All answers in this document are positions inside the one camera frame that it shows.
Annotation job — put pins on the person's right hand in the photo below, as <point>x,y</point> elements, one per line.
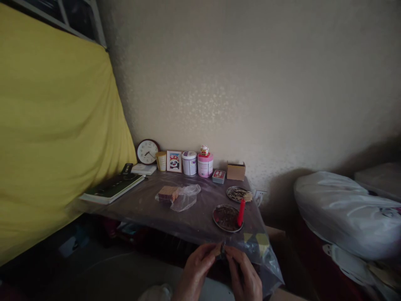
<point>246,279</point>

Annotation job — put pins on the person's left hand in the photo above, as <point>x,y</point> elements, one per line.
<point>195,269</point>

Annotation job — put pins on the person's right fingers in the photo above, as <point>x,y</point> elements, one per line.
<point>232,257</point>

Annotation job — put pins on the person's left fingers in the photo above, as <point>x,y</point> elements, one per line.
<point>210,252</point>

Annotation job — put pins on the round metal plate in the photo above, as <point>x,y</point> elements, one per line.
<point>226,218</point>

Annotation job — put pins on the clear plastic table cover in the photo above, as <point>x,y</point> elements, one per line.
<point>194,216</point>

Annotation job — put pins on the clear plastic bag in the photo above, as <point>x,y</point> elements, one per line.
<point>185,197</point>

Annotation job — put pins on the plate of wooden sticks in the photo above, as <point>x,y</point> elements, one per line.
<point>238,193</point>

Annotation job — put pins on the stack of square biscuits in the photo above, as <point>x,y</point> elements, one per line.
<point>169,193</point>

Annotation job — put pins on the red and grey card box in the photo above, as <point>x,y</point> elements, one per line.
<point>219,176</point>

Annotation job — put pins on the small open cardboard box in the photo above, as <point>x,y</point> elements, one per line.
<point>235,171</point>

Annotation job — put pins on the pink canister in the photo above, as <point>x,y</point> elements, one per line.
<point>205,166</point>

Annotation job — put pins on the white canister with purple lid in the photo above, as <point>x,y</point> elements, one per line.
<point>189,163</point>

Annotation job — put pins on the lucky cat figurine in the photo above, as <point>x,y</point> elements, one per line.
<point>204,150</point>

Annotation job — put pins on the yellow cylindrical can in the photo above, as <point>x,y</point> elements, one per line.
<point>161,161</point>

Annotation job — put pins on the flat white box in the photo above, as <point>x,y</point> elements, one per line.
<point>144,169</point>

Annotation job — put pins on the large white book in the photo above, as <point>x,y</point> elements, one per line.
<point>111,188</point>

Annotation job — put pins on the large white plastic bag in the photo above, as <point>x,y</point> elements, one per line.
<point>344,213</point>

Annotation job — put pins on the white patterned bedding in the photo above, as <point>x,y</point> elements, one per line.
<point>357,269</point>

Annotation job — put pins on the yellow curtain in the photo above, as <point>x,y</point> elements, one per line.
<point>53,134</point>

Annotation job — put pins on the white wall socket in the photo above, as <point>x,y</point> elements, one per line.
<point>259,197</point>

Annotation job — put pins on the panda picture in frame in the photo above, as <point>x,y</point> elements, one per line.
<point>174,161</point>

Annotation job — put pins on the round wall clock, dark rim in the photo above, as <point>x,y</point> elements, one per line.
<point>146,152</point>

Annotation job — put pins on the window with white frame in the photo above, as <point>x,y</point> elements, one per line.
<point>67,15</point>

